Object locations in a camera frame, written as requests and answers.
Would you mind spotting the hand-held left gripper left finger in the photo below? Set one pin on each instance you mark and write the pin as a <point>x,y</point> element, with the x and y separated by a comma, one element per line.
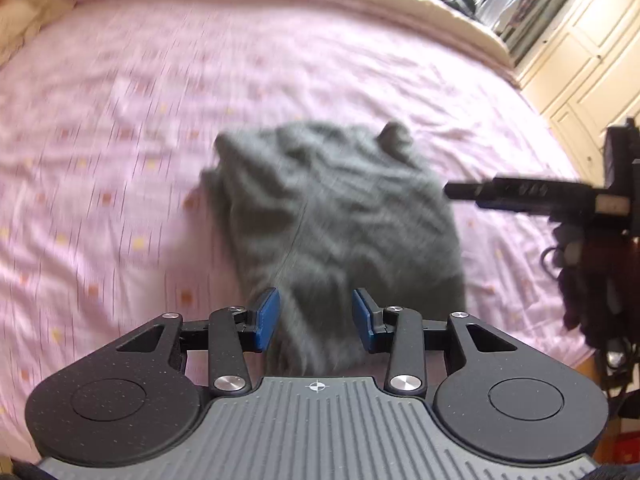
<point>267,317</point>

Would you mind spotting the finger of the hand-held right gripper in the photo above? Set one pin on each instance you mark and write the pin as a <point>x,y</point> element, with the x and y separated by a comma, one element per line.
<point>525,192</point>

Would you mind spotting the floral pillow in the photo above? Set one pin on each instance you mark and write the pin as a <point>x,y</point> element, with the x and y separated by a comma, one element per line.
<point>25,10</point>

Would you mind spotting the dark grey knit garment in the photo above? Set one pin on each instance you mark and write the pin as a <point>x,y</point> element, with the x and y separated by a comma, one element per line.
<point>340,210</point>

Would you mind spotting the grey green curtain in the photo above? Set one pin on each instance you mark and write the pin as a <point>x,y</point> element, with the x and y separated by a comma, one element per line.
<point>525,0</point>

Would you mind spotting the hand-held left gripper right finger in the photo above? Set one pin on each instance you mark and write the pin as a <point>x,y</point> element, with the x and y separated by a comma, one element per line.
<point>361,322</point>

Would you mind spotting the cream wooden wardrobe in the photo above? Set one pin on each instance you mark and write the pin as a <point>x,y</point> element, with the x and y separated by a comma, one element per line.
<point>585,60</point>

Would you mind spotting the red box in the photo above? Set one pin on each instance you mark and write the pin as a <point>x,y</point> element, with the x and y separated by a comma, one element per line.
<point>627,447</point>

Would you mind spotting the purple patterned bed sheet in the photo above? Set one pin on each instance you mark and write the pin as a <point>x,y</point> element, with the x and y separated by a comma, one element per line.
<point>125,135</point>

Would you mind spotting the person's right hand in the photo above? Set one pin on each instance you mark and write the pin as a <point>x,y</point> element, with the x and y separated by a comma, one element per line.
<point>590,280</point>

